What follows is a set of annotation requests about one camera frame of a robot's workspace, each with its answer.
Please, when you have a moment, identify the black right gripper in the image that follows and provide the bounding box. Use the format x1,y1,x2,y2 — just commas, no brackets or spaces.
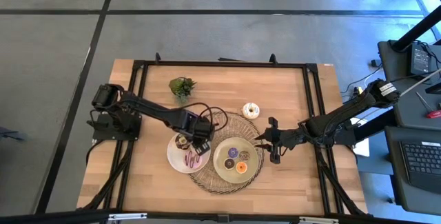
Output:
254,116,307,165

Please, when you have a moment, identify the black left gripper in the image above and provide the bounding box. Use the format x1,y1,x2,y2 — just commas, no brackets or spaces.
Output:
184,113,215,151

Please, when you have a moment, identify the chocolate glazed donut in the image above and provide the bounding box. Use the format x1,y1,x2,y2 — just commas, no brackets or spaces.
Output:
174,133,192,151

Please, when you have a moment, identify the pink donut with chocolate drizzle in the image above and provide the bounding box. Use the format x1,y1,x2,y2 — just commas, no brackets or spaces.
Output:
183,150,203,169

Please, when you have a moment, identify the white round plate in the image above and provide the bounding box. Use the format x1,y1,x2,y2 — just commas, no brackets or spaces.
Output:
166,132,212,174

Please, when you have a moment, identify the white glazed sprinkled donut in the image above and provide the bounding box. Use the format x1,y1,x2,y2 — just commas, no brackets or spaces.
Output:
241,102,261,120

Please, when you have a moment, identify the beige round plate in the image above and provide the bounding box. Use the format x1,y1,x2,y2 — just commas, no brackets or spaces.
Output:
212,136,260,185

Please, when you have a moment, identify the round woven straw placemat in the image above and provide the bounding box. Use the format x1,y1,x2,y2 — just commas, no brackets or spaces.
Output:
188,111,265,195

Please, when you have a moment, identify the spiky green potted plant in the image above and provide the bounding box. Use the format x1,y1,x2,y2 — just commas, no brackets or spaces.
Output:
167,77,198,103

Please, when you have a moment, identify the black side desk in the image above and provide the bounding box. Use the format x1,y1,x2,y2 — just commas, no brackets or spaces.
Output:
377,39,441,216

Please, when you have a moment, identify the black keyboard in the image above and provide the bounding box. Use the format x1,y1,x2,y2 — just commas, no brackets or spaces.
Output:
400,140,441,194

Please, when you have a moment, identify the thin white rod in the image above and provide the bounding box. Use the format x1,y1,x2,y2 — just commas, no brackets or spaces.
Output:
399,67,441,96

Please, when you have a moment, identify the black labelled device box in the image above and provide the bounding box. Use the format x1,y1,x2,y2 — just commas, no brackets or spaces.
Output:
409,43,432,77

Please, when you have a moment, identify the black diagonal pole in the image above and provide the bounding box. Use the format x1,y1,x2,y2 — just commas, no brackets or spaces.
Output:
391,5,441,52

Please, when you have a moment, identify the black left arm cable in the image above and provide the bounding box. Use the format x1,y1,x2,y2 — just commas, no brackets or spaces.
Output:
182,101,229,134

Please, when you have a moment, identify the black metal table frame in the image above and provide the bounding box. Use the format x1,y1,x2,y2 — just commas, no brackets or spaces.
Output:
77,52,369,218

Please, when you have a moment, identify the silver metal bracket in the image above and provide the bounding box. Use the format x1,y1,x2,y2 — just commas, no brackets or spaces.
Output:
107,212,148,222
298,216,340,224

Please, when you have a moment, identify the black aluminium rail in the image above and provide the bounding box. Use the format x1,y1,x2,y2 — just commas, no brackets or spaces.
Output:
0,209,441,224

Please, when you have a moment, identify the red-handled screwdriver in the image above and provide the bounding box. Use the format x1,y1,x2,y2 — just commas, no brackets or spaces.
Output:
415,91,441,119

